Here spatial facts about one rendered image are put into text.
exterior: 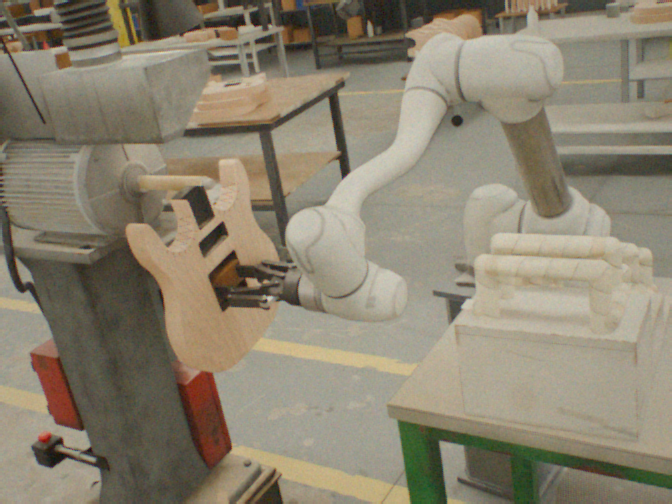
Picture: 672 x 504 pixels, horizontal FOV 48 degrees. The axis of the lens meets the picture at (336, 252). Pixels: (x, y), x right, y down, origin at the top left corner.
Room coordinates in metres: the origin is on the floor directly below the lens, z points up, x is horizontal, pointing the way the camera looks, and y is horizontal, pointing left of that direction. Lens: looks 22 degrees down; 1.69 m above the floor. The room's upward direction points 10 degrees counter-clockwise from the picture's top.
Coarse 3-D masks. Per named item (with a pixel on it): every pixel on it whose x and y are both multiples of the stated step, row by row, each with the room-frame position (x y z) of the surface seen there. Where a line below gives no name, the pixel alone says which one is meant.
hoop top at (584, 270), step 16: (480, 256) 1.05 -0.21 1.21; (496, 256) 1.03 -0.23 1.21; (512, 256) 1.02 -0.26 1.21; (496, 272) 1.02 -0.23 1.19; (512, 272) 1.01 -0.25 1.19; (528, 272) 1.00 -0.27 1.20; (544, 272) 0.98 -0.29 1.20; (560, 272) 0.97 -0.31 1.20; (576, 272) 0.96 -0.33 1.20; (592, 272) 0.95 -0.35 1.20; (608, 272) 0.94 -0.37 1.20
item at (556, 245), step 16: (496, 240) 1.11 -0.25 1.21; (512, 240) 1.09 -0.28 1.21; (528, 240) 1.08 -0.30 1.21; (544, 240) 1.07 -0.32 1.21; (560, 240) 1.06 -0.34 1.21; (576, 240) 1.05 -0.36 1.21; (592, 240) 1.03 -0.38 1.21; (608, 240) 1.02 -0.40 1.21; (576, 256) 1.05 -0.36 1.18; (592, 256) 1.03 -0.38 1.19
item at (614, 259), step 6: (612, 252) 1.01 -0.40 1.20; (618, 252) 1.01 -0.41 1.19; (600, 258) 1.03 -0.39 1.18; (606, 258) 1.02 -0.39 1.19; (612, 258) 1.01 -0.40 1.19; (618, 258) 1.01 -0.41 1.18; (612, 264) 1.01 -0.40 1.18; (618, 264) 1.01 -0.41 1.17; (612, 270) 1.01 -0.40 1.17; (618, 270) 1.01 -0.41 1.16; (612, 276) 1.01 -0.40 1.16; (618, 276) 1.01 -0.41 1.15; (612, 282) 1.01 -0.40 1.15; (618, 282) 1.01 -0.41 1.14
